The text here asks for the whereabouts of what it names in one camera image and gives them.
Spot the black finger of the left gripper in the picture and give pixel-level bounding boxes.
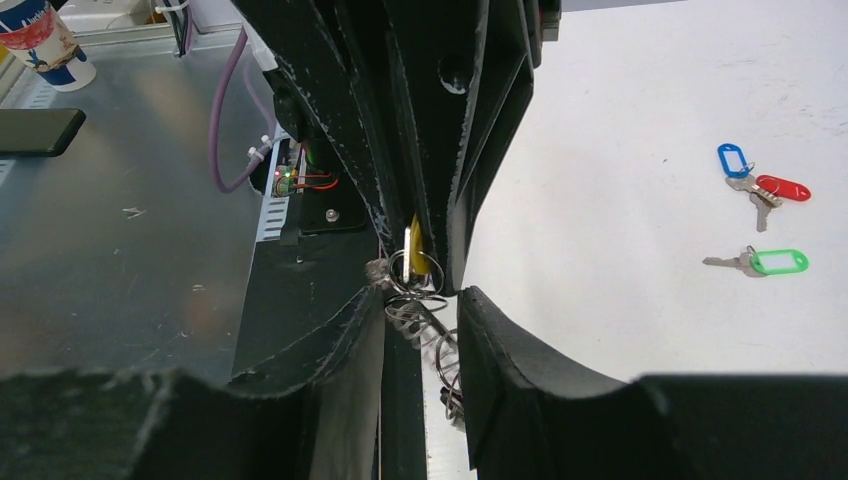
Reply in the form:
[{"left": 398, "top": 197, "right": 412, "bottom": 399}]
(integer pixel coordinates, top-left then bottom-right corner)
[
  {"left": 234, "top": 1, "right": 422, "bottom": 253},
  {"left": 384, "top": 1, "right": 536, "bottom": 295}
]

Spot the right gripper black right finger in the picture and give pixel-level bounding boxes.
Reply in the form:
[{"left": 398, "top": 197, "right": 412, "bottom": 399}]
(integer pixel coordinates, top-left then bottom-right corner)
[{"left": 457, "top": 287, "right": 847, "bottom": 479}]

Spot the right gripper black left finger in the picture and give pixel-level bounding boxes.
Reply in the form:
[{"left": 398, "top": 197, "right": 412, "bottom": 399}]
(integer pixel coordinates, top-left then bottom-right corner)
[{"left": 1, "top": 286, "right": 385, "bottom": 479}]

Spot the large metal disc keyring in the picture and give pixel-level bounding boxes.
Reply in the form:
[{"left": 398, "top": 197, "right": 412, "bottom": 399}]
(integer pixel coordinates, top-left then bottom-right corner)
[{"left": 365, "top": 251, "right": 465, "bottom": 428}]

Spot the yellow tagged key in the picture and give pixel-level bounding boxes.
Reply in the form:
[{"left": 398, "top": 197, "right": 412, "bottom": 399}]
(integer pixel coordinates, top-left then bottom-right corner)
[{"left": 402, "top": 215, "right": 431, "bottom": 284}]

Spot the left controller circuit board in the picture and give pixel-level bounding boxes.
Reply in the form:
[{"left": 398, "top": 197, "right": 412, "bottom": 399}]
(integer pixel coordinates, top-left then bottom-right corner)
[{"left": 271, "top": 139, "right": 340, "bottom": 198}]

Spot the green tagged key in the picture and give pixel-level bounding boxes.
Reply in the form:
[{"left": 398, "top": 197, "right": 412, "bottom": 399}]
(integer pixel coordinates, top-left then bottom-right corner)
[{"left": 702, "top": 245, "right": 810, "bottom": 278}]

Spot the blue tagged key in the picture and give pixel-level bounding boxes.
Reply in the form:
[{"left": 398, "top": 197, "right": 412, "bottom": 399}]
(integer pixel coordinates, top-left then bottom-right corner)
[{"left": 716, "top": 143, "right": 783, "bottom": 207}]

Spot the black smartphone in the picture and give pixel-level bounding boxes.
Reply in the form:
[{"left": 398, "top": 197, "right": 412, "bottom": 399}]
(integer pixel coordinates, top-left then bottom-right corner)
[{"left": 1, "top": 108, "right": 87, "bottom": 158}]

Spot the paper cup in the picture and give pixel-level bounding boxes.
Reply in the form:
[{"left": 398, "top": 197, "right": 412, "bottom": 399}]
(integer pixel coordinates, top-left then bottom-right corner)
[{"left": 1, "top": 0, "right": 96, "bottom": 92}]

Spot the red tagged key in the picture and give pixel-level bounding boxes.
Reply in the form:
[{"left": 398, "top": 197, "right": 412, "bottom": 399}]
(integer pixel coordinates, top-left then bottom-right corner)
[{"left": 749, "top": 175, "right": 812, "bottom": 233}]

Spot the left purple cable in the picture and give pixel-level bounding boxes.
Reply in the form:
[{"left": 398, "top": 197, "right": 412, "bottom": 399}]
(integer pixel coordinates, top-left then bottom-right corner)
[{"left": 208, "top": 26, "right": 280, "bottom": 195}]

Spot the left white slotted cable duct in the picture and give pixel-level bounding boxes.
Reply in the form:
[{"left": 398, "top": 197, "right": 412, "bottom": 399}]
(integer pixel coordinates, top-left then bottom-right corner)
[{"left": 256, "top": 127, "right": 290, "bottom": 243}]

